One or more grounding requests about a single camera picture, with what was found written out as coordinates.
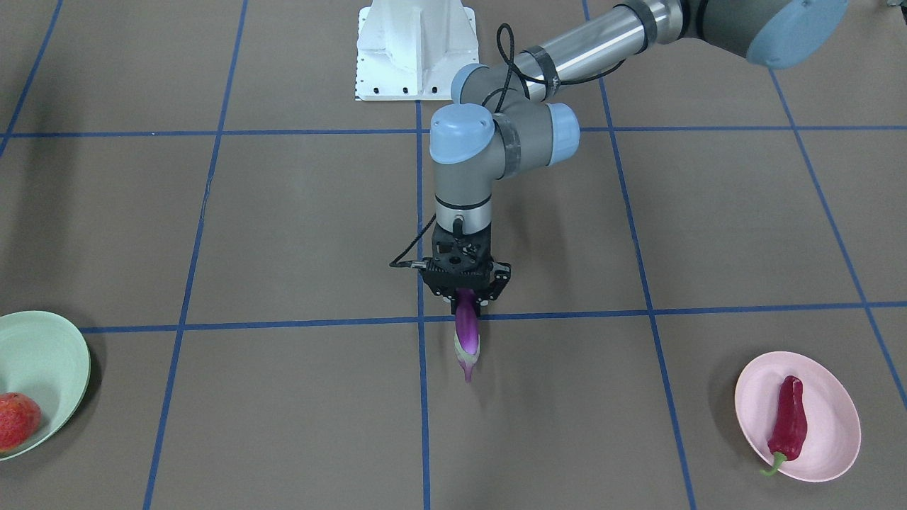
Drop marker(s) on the white camera pillar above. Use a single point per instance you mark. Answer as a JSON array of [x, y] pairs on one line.
[[412, 50]]

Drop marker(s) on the red pomegranate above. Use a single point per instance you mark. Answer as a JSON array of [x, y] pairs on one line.
[[20, 418]]

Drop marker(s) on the purple eggplant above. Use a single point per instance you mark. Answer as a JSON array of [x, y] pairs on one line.
[[467, 341]]

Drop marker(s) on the green plate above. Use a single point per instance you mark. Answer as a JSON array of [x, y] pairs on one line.
[[45, 357]]

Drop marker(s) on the red chili pepper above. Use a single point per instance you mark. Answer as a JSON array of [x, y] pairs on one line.
[[790, 429]]

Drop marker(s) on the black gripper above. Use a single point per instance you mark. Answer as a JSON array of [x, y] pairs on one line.
[[501, 278]]

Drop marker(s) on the pink plate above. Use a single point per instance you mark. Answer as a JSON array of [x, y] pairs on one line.
[[834, 430]]

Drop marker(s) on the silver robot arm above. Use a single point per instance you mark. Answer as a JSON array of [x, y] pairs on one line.
[[502, 120]]

